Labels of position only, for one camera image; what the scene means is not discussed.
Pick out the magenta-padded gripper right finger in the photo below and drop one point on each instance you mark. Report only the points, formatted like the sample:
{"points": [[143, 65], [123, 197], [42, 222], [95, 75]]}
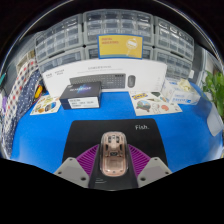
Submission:
{"points": [[153, 171]]}

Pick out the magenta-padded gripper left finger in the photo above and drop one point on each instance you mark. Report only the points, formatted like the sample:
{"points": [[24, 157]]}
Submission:
{"points": [[71, 171]]}

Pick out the pink computer mouse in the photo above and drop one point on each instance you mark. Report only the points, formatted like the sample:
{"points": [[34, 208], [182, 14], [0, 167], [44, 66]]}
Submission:
{"points": [[113, 156]]}

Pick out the black mouse pad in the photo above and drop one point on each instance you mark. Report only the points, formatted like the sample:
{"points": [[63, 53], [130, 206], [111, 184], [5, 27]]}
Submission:
{"points": [[86, 133]]}

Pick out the dark box with white label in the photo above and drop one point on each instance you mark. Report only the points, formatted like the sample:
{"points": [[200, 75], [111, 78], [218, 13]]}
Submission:
{"points": [[80, 91]]}

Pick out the white blue tissue box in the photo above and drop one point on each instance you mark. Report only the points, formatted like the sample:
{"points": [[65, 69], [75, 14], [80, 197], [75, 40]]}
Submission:
{"points": [[180, 93]]}

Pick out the white keyboard box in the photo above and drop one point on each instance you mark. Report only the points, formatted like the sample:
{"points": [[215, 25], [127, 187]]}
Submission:
{"points": [[146, 75]]}

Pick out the red blue checkered cloth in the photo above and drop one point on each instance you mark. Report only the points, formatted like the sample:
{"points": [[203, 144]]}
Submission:
{"points": [[20, 83]]}

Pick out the green leafy plant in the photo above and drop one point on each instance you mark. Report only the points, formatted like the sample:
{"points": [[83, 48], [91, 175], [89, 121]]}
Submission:
{"points": [[215, 90]]}

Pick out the yellow card with blue edge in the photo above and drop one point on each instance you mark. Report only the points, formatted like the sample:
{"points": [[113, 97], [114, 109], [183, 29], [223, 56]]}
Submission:
{"points": [[120, 46]]}

